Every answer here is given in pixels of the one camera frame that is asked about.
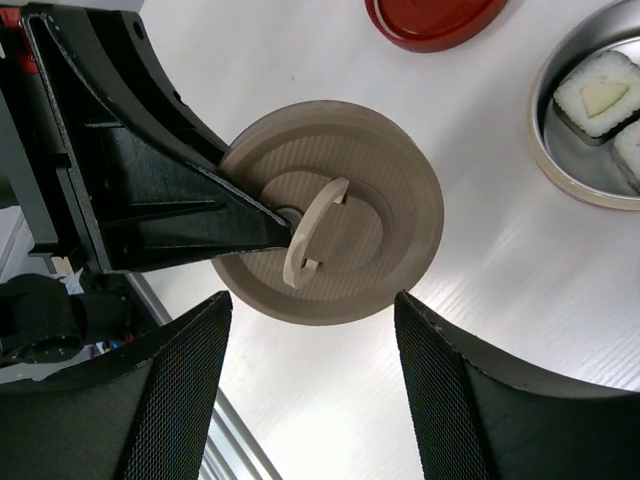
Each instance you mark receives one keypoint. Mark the dark sushi roll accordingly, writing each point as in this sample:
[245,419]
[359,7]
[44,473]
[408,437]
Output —
[599,97]

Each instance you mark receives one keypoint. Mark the red round lid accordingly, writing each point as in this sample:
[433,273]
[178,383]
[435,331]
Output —
[429,26]

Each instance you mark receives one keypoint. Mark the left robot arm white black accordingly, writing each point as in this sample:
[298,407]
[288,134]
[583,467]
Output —
[41,322]

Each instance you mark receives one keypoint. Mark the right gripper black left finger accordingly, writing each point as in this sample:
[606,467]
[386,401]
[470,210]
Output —
[79,422]

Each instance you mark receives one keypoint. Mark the brown round lid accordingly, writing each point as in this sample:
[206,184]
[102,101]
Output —
[375,201]

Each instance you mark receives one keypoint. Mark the sushi roll with red centre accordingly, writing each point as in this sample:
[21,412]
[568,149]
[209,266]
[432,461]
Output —
[625,154]

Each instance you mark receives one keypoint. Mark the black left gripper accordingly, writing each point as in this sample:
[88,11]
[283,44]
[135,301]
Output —
[110,167]

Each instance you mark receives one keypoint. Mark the red metal lunch tin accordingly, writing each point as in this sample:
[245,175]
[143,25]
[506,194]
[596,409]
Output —
[587,173]

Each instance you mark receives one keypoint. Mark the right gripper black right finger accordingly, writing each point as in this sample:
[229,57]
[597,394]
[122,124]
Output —
[479,412]

